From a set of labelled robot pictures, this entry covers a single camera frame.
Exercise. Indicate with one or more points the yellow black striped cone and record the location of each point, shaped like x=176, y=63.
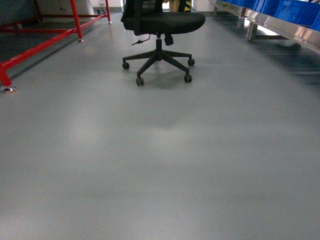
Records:
x=178, y=5

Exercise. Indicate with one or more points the stainless steel roller rack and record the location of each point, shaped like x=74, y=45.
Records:
x=284, y=30

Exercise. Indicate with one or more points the red metal frame table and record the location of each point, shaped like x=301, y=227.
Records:
x=81, y=21

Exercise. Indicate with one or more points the large blue plastic crate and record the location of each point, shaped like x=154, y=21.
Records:
x=298, y=12

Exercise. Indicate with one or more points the black office chair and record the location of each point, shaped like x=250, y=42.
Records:
x=146, y=17

